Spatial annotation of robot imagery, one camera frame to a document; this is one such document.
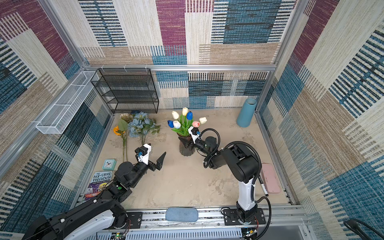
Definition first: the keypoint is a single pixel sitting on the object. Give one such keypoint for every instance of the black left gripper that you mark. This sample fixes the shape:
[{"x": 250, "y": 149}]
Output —
[{"x": 152, "y": 167}]

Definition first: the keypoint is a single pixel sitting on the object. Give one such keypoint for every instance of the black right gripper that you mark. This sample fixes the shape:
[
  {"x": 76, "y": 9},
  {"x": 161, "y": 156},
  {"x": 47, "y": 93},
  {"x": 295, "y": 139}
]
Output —
[{"x": 187, "y": 143}]

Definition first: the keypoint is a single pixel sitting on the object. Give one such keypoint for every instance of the red ribbed glass vase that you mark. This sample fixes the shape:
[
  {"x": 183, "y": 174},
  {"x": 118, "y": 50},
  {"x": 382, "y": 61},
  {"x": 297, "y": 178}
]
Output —
[{"x": 185, "y": 152}]

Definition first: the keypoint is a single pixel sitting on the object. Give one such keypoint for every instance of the pink tulip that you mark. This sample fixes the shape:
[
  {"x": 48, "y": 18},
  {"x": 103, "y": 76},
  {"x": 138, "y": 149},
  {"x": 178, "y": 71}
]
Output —
[{"x": 194, "y": 129}]

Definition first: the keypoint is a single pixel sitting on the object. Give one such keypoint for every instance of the white tulip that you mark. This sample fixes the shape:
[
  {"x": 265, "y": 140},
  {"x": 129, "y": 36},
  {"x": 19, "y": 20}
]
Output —
[{"x": 203, "y": 120}]

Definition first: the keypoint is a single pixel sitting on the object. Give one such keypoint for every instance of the light blue tulip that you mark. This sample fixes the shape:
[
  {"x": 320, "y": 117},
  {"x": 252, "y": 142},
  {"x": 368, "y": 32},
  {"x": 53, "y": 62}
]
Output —
[{"x": 182, "y": 133}]

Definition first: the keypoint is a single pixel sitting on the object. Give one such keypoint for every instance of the cream tulip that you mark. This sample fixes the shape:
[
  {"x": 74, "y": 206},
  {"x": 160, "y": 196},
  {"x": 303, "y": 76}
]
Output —
[{"x": 175, "y": 115}]

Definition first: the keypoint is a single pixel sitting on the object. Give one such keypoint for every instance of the yellow tulip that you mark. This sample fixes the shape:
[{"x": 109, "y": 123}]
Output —
[{"x": 184, "y": 113}]

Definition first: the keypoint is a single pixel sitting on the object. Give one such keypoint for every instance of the teal cylindrical vase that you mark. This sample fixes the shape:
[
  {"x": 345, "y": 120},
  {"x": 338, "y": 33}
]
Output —
[{"x": 246, "y": 114}]

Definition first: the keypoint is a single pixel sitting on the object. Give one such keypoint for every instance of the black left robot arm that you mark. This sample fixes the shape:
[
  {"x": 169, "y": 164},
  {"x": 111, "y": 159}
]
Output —
[{"x": 98, "y": 213}]

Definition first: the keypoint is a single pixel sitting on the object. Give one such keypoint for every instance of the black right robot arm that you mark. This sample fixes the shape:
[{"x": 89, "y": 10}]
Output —
[{"x": 244, "y": 163}]

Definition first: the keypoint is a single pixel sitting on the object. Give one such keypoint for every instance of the blue hydrangea flower bunch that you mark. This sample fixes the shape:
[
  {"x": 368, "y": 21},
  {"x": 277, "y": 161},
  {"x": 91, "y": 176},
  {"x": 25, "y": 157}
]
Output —
[{"x": 141, "y": 125}]

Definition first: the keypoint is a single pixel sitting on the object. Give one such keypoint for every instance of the orange and beige flower sprig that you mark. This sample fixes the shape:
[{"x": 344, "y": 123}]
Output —
[{"x": 122, "y": 130}]

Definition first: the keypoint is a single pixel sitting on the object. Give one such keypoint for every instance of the small teal box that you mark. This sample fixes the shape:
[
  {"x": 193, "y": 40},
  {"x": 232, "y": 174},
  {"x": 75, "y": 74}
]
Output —
[{"x": 109, "y": 165}]

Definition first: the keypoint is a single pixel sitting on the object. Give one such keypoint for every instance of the blue grey sponge pad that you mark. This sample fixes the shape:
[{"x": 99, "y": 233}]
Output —
[{"x": 181, "y": 214}]

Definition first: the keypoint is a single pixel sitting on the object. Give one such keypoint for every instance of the colourful paperback book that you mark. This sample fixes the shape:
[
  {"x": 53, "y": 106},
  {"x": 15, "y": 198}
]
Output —
[{"x": 97, "y": 184}]

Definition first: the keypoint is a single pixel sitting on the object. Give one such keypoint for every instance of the black marker pen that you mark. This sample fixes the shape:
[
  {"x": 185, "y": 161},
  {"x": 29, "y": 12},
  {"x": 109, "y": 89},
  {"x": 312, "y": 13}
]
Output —
[{"x": 263, "y": 186}]

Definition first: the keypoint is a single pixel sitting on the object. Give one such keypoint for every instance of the pink case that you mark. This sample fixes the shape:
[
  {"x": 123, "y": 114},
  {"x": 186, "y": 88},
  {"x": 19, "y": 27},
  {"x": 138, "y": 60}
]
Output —
[{"x": 270, "y": 179}]

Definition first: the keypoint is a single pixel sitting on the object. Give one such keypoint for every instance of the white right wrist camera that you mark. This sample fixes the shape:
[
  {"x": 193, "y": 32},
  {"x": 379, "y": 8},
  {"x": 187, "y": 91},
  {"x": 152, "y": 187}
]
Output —
[{"x": 196, "y": 139}]

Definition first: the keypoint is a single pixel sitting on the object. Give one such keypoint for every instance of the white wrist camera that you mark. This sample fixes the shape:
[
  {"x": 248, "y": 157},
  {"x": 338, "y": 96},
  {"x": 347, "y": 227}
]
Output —
[
  {"x": 142, "y": 153},
  {"x": 196, "y": 139}
]

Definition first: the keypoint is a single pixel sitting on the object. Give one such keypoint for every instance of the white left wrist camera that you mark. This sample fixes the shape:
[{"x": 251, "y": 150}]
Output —
[{"x": 142, "y": 153}]

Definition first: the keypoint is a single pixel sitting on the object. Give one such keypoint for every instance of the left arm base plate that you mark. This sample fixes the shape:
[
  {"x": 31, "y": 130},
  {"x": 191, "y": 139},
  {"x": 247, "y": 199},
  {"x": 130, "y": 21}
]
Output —
[{"x": 133, "y": 220}]

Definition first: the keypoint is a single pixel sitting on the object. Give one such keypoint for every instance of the black wire shelf rack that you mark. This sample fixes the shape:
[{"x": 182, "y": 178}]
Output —
[{"x": 129, "y": 90}]

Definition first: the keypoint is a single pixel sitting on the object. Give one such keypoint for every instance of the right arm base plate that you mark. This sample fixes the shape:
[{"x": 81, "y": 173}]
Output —
[{"x": 234, "y": 217}]

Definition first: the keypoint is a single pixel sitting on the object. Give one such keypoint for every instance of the white wire mesh basket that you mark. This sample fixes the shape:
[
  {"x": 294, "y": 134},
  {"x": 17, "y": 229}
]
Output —
[{"x": 58, "y": 117}]

